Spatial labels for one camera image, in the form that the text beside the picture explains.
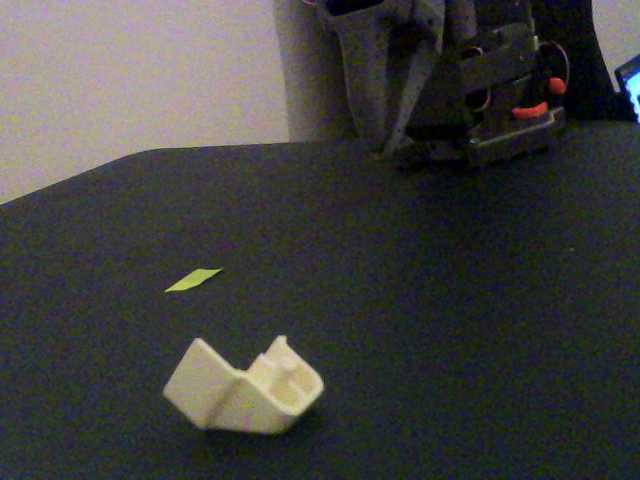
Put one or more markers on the white plastic printed part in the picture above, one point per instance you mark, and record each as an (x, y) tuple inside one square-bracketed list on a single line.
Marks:
[(240, 395)]

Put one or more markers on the dark blue desk mat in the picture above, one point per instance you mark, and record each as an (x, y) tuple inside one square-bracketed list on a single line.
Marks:
[(450, 300)]

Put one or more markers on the black clamp with orange tips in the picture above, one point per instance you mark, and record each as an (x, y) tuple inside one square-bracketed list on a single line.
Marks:
[(530, 111)]

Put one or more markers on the black office chair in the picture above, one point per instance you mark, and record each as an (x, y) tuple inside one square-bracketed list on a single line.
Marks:
[(585, 60)]

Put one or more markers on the lit laptop screen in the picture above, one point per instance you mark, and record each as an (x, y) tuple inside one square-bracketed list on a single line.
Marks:
[(631, 85)]

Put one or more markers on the yellow-green tape marker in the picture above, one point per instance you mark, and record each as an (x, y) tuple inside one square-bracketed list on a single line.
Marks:
[(192, 280)]

